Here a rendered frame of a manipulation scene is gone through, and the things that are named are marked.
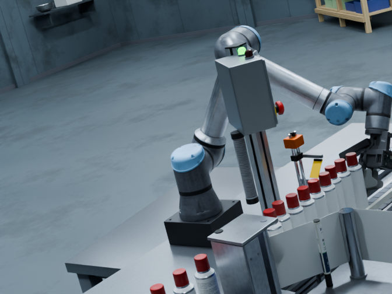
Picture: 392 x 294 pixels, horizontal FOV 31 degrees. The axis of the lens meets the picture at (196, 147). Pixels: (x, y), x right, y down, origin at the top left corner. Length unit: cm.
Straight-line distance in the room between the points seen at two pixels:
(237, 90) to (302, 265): 48
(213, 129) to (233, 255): 88
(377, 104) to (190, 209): 70
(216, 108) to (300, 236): 73
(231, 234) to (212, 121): 84
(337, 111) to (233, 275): 70
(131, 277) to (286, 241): 69
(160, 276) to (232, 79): 75
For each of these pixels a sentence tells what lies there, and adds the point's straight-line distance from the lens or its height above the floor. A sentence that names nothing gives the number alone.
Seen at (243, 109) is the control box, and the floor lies 136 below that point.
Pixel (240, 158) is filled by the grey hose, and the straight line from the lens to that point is 197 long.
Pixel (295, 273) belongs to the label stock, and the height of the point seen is 94.
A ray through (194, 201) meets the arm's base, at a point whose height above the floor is 98.
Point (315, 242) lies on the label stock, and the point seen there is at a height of 101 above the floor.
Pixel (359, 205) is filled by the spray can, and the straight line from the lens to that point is 226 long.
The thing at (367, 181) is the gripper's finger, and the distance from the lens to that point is 229.
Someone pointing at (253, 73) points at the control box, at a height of 144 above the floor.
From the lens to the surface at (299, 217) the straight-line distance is 200.
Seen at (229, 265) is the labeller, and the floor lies 108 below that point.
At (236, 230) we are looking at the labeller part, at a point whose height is 114.
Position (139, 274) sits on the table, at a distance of 237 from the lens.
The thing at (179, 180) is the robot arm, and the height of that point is 106.
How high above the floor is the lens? 181
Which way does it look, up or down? 16 degrees down
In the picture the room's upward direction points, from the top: 14 degrees counter-clockwise
